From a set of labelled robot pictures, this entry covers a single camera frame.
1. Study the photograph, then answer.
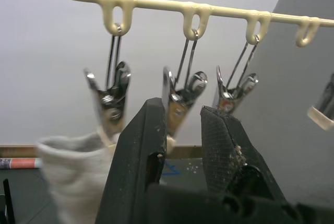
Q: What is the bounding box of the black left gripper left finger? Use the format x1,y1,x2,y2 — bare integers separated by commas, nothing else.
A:
94,97,168,224

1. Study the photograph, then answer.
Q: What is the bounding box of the red white striped strip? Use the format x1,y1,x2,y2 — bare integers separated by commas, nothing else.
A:
0,157,43,170

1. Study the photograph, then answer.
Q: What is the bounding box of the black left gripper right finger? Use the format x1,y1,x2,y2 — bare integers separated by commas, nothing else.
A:
200,105,287,202

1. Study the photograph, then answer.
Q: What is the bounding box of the wooden baseboard strip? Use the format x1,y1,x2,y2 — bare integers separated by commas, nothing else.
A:
0,144,203,160

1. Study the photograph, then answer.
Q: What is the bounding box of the cream clip hanger bar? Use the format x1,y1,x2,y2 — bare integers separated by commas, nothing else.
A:
35,0,334,48

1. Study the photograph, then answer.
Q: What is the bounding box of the metal hanger clip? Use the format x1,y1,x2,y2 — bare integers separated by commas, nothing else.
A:
162,28,209,155
212,34,259,115
83,23,132,148
306,73,334,131

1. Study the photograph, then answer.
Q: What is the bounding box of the white sock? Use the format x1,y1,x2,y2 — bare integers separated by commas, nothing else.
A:
35,132,121,224

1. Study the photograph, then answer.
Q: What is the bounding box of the black upright post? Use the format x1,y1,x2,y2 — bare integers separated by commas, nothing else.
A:
0,178,16,224

